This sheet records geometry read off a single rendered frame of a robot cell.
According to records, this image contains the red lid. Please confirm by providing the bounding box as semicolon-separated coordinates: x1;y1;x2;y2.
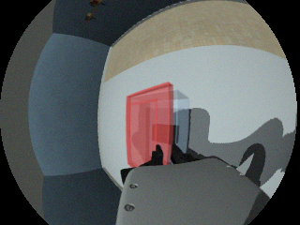
126;82;173;168

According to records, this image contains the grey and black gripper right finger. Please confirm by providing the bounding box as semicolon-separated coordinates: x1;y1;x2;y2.
171;144;199;164

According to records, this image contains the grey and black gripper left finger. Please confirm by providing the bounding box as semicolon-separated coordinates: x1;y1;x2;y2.
120;144;163;185

